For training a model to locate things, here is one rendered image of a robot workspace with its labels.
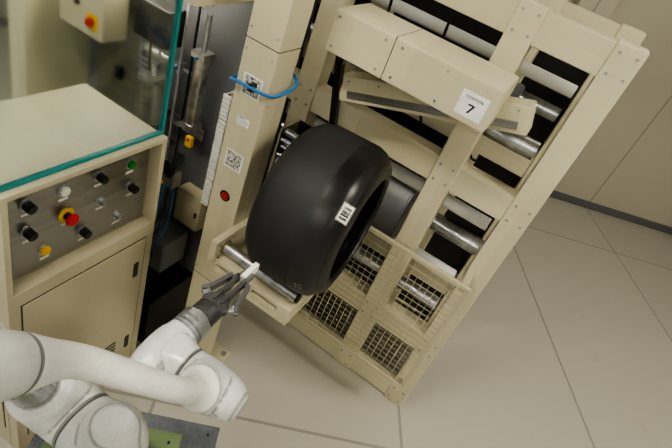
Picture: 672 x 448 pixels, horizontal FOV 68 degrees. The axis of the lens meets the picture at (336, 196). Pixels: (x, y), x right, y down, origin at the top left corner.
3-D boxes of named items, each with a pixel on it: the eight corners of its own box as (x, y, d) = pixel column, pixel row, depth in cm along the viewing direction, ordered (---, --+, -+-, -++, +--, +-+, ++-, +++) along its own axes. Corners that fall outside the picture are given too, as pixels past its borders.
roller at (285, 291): (228, 238, 185) (228, 245, 188) (220, 246, 182) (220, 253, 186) (303, 291, 176) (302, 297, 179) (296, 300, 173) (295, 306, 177)
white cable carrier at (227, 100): (200, 202, 192) (223, 93, 166) (208, 197, 196) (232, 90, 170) (208, 208, 191) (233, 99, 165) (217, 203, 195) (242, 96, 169)
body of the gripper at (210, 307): (213, 319, 127) (237, 297, 133) (188, 300, 129) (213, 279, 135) (211, 335, 132) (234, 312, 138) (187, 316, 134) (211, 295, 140)
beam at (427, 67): (322, 49, 170) (336, 6, 161) (355, 40, 190) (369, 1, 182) (481, 135, 154) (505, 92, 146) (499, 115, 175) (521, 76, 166)
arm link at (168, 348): (168, 333, 131) (206, 361, 127) (120, 376, 120) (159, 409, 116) (168, 309, 124) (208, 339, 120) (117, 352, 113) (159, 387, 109)
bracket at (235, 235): (206, 259, 184) (211, 240, 178) (269, 215, 215) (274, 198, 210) (213, 264, 183) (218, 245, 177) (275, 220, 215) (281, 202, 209)
